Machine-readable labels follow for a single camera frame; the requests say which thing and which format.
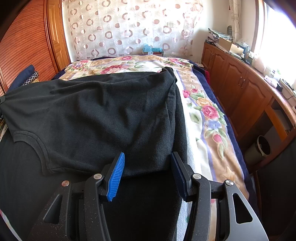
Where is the patterned yellow folded garment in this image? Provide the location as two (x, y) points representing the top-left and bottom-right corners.
(22, 71), (39, 86)

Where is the window with wooden frame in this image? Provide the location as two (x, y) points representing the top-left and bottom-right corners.
(255, 1), (295, 88)

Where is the wooden side cabinet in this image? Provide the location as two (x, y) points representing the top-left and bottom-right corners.
(201, 42), (295, 167)

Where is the beige window drape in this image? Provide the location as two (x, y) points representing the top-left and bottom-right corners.
(229, 0), (242, 42)

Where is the blue tissue pack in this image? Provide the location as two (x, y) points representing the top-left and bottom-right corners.
(142, 44), (164, 56)

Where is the circle patterned sheer curtain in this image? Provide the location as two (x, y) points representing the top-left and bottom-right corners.
(62, 0), (203, 61)

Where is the white floral bed sheet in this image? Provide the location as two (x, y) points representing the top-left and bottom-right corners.
(0, 129), (218, 241)

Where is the black printed t-shirt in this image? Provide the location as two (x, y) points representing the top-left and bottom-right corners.
(1, 67), (187, 240)

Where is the floral quilt blanket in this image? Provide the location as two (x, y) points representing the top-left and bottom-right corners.
(55, 55), (256, 201)

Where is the navy folded garment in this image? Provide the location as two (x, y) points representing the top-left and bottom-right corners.
(7, 65), (35, 93)

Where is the dark waste bin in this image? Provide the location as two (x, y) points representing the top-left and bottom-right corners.
(244, 136), (271, 166)

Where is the cardboard box on cabinet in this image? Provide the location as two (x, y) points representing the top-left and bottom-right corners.
(218, 38), (244, 56)

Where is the wooden louvered wardrobe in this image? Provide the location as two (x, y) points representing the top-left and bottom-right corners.
(1, 0), (71, 94)

